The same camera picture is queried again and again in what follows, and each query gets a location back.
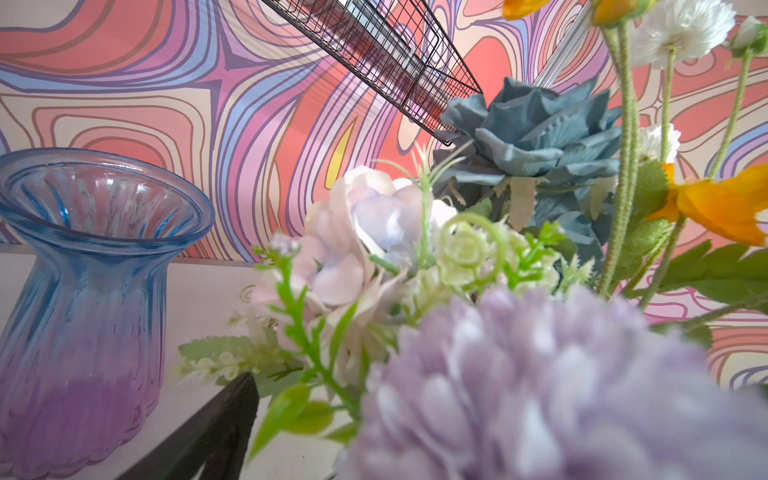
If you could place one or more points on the white poppy stem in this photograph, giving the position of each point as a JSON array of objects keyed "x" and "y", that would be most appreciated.
[{"x": 681, "y": 31}]

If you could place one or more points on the purple blue glass vase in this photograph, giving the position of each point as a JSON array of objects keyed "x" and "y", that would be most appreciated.
[{"x": 82, "y": 355}]

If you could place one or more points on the orange poppy stem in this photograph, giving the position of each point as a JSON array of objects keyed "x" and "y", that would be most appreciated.
[{"x": 728, "y": 208}]

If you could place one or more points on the blue rose bunch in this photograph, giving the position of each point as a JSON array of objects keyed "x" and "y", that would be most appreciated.
[{"x": 538, "y": 156}]

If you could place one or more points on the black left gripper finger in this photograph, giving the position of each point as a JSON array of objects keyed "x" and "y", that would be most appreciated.
[{"x": 211, "y": 444}]

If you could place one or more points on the black wire basket back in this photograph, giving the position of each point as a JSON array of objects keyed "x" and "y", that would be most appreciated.
[{"x": 398, "y": 48}]

